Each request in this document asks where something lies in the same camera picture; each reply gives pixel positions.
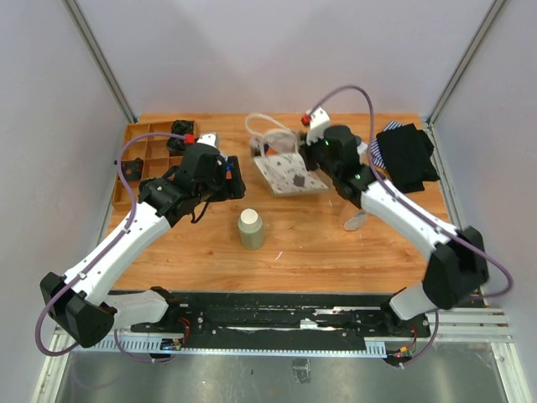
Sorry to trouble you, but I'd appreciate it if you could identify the white bottle grey cap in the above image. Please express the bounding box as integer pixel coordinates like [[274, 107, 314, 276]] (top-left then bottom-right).
[[355, 136, 368, 164]]

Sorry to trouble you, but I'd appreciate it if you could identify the blue white striped cloth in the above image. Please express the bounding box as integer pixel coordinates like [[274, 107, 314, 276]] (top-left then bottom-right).
[[369, 120, 403, 170]]

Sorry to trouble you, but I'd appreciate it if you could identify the beige canvas bag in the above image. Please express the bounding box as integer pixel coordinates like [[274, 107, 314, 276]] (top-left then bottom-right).
[[244, 113, 329, 196]]

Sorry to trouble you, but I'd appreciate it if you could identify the cream bottle beige cap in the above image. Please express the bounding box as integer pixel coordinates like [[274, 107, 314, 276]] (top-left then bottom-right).
[[237, 208, 264, 250]]

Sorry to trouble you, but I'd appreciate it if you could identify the black garment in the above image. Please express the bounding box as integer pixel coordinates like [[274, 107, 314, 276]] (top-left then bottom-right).
[[376, 123, 440, 193]]

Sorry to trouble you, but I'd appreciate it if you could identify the clear bottle pink cap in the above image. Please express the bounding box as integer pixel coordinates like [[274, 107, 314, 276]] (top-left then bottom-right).
[[341, 204, 368, 232]]

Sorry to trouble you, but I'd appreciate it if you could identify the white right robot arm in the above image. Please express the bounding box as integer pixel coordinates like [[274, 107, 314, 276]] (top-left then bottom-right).
[[300, 107, 489, 336]]

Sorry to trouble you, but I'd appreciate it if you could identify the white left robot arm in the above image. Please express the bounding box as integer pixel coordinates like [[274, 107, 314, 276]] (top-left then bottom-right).
[[35, 133, 245, 348]]

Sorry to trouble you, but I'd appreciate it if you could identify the rolled tie dark blue dotted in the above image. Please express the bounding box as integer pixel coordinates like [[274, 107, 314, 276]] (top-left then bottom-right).
[[166, 134, 190, 157]]

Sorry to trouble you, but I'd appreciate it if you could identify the rolled tie green pattern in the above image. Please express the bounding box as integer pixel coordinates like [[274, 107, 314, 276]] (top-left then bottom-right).
[[170, 119, 195, 136]]

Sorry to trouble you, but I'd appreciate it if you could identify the rolled tie orange pattern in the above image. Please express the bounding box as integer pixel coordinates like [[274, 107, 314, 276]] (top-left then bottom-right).
[[121, 158, 143, 182]]

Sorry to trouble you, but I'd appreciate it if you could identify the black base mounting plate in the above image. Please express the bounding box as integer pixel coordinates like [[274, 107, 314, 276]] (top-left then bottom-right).
[[130, 292, 431, 348]]

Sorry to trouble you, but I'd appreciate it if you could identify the white slotted cable duct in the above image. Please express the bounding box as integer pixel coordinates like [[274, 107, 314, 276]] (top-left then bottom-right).
[[70, 338, 387, 358]]

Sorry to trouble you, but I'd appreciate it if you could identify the left aluminium frame post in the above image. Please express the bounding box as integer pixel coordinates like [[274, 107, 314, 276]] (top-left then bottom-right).
[[61, 0, 138, 123]]

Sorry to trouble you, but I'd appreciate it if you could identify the aluminium frame post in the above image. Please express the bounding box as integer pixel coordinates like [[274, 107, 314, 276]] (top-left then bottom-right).
[[61, 0, 138, 123], [425, 0, 510, 128]]

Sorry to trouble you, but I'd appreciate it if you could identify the right aluminium frame post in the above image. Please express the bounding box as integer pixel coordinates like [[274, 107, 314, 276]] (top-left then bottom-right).
[[425, 0, 510, 128]]

